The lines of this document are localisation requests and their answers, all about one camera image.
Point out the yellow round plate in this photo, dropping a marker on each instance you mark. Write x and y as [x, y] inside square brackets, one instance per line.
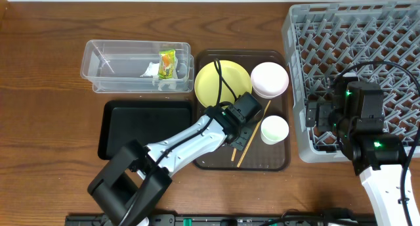
[207, 81]

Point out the white cup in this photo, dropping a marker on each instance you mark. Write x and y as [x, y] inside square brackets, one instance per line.
[274, 129]

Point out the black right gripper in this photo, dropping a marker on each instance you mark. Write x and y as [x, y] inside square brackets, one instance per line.
[312, 113]

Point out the wooden chopstick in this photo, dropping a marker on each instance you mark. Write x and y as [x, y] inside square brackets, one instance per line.
[233, 155]
[252, 136]

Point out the clear plastic bin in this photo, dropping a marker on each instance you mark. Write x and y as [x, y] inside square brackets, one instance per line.
[115, 66]

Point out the brown serving tray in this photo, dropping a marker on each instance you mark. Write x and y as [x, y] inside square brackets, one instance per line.
[260, 156]

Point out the black rectangular tray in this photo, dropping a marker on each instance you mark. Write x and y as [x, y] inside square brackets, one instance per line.
[146, 121]

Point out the right wooden chopstick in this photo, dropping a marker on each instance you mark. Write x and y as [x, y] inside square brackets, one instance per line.
[252, 136]

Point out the grey dishwasher rack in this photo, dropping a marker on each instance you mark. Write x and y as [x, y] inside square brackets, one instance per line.
[321, 40]

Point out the pink round plate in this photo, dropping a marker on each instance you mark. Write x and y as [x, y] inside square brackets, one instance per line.
[269, 80]

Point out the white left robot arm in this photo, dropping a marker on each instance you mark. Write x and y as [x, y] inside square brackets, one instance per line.
[133, 181]

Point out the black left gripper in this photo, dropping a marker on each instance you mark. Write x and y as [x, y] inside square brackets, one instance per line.
[245, 136]

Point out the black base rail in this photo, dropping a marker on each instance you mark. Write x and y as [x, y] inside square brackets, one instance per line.
[170, 220]

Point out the green snack wrapper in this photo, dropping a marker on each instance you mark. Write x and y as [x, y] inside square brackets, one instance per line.
[167, 64]

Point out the crumpled white tissue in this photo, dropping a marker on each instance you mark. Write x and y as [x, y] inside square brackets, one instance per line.
[177, 83]

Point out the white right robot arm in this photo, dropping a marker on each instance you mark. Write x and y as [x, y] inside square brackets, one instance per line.
[379, 160]

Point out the left wooden chopstick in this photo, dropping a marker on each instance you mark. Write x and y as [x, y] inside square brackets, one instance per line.
[233, 155]

